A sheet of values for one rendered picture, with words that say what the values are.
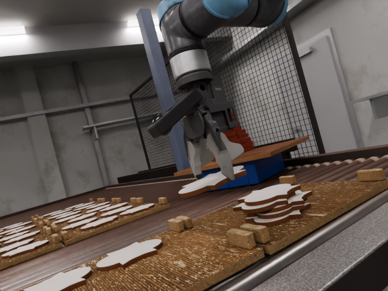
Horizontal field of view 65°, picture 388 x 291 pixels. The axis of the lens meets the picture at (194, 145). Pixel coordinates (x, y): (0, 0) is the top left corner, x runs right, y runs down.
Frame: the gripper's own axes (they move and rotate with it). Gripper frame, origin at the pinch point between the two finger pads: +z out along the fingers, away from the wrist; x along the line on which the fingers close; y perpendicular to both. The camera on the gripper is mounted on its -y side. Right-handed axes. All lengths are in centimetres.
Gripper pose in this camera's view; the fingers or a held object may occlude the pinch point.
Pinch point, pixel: (211, 179)
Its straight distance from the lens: 58.2
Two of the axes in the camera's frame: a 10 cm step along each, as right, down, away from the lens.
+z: 2.6, 9.7, -0.2
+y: 8.4, -2.1, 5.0
